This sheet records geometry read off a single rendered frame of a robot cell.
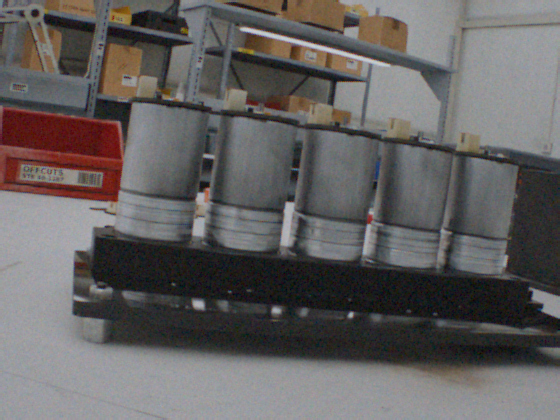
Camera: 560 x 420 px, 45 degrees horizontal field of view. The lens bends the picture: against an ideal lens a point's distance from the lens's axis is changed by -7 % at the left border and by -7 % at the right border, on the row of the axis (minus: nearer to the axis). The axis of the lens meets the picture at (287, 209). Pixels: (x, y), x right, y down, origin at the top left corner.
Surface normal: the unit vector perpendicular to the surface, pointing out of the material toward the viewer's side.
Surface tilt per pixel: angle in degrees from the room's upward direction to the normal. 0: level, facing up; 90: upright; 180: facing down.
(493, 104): 90
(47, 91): 90
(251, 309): 0
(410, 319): 0
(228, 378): 0
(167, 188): 90
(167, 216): 90
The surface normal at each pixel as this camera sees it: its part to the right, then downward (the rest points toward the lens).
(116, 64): 0.55, 0.07
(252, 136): -0.01, 0.07
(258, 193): 0.24, 0.11
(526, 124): -0.83, -0.08
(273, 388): 0.15, -0.99
